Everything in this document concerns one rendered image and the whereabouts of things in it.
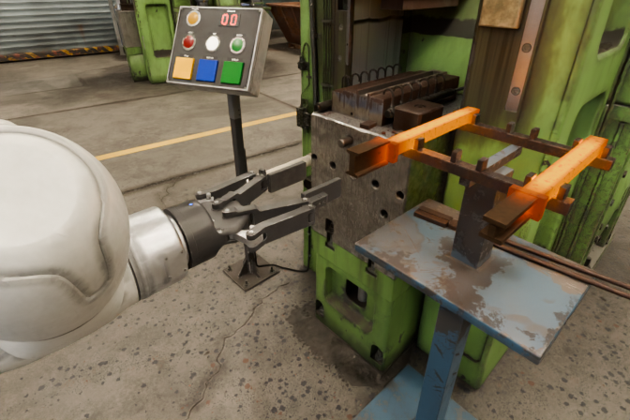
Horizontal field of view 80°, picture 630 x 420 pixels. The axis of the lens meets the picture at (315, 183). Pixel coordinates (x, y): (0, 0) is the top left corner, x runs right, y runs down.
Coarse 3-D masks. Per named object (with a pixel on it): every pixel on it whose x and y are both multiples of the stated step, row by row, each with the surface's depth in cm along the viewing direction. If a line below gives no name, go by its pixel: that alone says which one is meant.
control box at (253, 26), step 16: (208, 16) 132; (224, 16) 129; (240, 16) 127; (256, 16) 125; (176, 32) 136; (192, 32) 133; (208, 32) 131; (224, 32) 129; (240, 32) 127; (256, 32) 125; (176, 48) 135; (192, 48) 133; (224, 48) 129; (256, 48) 125; (256, 64) 127; (176, 80) 134; (192, 80) 132; (256, 80) 129; (256, 96) 131
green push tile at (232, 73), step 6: (228, 66) 127; (234, 66) 126; (240, 66) 125; (222, 72) 128; (228, 72) 127; (234, 72) 126; (240, 72) 125; (222, 78) 127; (228, 78) 127; (234, 78) 126; (240, 78) 126
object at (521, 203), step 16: (592, 144) 65; (560, 160) 60; (576, 160) 60; (544, 176) 55; (560, 176) 55; (512, 192) 51; (528, 192) 49; (544, 192) 51; (496, 208) 46; (512, 208) 46; (528, 208) 47; (544, 208) 49; (496, 224) 44; (512, 224) 47; (496, 240) 45
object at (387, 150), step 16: (464, 112) 81; (416, 128) 72; (432, 128) 72; (448, 128) 77; (368, 144) 62; (384, 144) 63; (400, 144) 66; (352, 160) 61; (368, 160) 63; (384, 160) 66
